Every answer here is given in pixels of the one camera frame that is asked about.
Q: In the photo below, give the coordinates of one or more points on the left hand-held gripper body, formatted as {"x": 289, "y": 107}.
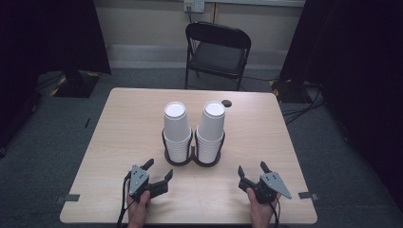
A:
{"x": 138, "y": 180}

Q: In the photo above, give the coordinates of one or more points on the dark round table grommet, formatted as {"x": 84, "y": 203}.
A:
{"x": 226, "y": 103}

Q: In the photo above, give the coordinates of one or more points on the stack of white paper cups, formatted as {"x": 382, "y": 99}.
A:
{"x": 176, "y": 129}
{"x": 211, "y": 129}

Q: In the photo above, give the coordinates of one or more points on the black folding chair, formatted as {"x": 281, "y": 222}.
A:
{"x": 218, "y": 57}

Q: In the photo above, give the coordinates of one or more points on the grey tape strip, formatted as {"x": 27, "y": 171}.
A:
{"x": 68, "y": 198}
{"x": 308, "y": 196}

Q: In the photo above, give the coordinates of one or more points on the black curtain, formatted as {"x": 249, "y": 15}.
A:
{"x": 47, "y": 47}
{"x": 355, "y": 79}

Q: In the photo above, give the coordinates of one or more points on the white wall socket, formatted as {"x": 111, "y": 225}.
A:
{"x": 194, "y": 5}

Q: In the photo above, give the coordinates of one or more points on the black double cup holder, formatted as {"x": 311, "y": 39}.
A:
{"x": 192, "y": 160}

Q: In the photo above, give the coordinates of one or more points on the person's left hand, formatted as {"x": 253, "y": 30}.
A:
{"x": 138, "y": 210}

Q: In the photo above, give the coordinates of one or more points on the black stand base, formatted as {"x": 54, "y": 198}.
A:
{"x": 286, "y": 91}
{"x": 76, "y": 85}

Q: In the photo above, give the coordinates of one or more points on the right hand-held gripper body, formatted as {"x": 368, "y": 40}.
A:
{"x": 272, "y": 186}

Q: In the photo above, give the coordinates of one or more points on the person's right hand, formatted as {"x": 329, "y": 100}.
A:
{"x": 259, "y": 212}

